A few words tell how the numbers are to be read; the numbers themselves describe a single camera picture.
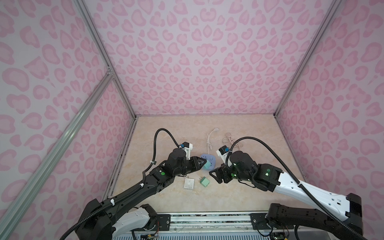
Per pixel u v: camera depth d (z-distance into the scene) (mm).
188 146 719
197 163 691
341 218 374
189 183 836
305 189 441
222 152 629
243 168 534
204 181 846
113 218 418
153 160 652
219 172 634
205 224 750
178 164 600
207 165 743
